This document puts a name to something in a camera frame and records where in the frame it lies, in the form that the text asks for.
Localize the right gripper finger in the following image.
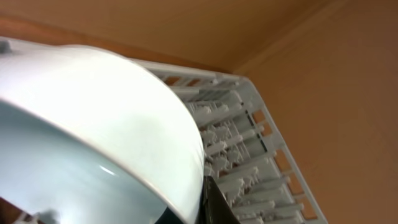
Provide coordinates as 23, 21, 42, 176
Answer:
198, 176, 240, 224

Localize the light blue bowl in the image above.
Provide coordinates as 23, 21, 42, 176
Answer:
1, 46, 204, 223

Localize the grey dishwasher rack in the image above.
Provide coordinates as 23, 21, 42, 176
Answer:
139, 60, 328, 224

